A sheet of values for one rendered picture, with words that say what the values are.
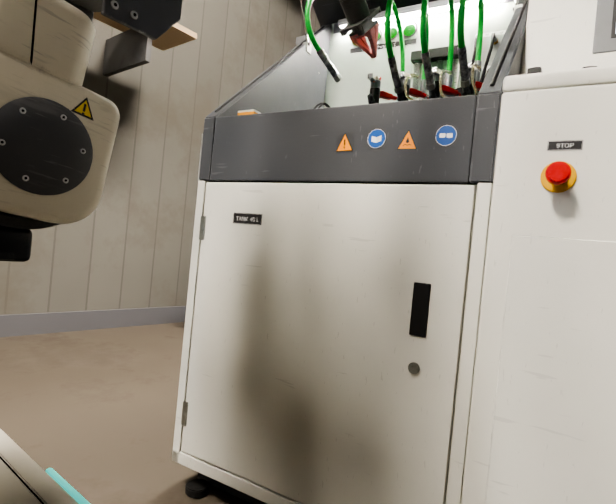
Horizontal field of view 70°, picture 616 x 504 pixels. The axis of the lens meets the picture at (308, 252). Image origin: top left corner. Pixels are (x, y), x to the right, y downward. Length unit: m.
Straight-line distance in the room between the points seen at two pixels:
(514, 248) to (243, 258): 0.58
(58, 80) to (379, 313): 0.64
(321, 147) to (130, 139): 2.36
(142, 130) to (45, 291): 1.20
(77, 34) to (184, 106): 2.90
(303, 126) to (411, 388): 0.59
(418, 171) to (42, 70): 0.62
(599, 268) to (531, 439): 0.30
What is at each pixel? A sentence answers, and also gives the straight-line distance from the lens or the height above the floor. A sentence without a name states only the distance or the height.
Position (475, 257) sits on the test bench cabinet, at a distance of 0.83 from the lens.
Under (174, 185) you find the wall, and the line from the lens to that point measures 3.37.
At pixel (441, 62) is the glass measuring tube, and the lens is 1.51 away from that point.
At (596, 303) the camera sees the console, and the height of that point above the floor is 0.60.
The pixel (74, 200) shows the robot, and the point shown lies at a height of 0.67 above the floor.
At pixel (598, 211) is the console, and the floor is 0.75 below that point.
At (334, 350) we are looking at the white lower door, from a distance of 0.93.
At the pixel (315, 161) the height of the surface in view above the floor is 0.83.
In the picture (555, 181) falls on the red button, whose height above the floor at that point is 0.79.
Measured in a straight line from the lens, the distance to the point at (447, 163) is 0.87.
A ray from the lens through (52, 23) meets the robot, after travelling 0.60.
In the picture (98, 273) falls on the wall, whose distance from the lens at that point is 3.11.
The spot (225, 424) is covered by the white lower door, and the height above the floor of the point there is 0.21.
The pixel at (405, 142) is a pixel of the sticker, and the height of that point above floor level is 0.87.
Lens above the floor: 0.64
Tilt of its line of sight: level
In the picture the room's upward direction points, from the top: 6 degrees clockwise
